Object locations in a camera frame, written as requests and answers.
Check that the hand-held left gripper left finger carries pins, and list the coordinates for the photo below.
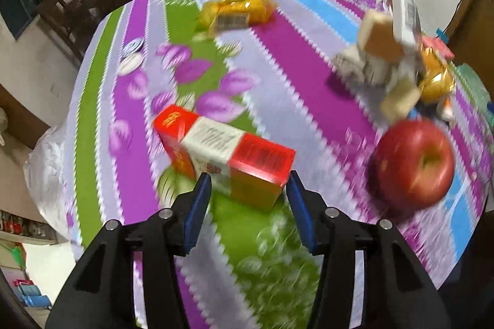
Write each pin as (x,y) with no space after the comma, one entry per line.
(197,213)

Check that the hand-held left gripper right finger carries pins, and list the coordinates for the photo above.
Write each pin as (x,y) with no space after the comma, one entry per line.
(301,213)

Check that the red snack box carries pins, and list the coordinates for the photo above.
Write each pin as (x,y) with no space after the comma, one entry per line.
(262,159)

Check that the grey knitted cloth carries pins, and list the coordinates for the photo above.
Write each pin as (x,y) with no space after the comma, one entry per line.
(353,66)

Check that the red apple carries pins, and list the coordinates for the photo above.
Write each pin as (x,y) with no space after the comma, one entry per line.
(413,163)

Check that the yellow white sponge block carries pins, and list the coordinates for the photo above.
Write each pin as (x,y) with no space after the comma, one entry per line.
(399,99)
(380,37)

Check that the white plastic bag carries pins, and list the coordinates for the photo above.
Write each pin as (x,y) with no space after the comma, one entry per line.
(42,167)

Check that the cluttered low shelf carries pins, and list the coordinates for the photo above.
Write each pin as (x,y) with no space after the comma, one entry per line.
(19,236)

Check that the blue white round cap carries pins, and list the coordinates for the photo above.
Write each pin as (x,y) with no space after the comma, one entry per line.
(133,45)

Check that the gold foil wrapper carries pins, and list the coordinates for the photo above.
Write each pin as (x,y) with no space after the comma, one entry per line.
(432,74)

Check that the yellow snack packet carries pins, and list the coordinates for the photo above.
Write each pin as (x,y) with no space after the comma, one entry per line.
(247,8)

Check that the pink flat packet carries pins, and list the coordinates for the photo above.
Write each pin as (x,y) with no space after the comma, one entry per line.
(438,45)

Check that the white barcode packet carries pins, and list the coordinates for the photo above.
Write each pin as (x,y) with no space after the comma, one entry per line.
(405,12)

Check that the dark wooden chair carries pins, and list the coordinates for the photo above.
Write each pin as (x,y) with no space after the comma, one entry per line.
(61,20)

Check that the light brown panel door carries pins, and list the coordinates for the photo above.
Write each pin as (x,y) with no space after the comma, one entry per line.
(474,24)

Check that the dark window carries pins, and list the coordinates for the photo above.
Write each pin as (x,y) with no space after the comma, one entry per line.
(19,5)

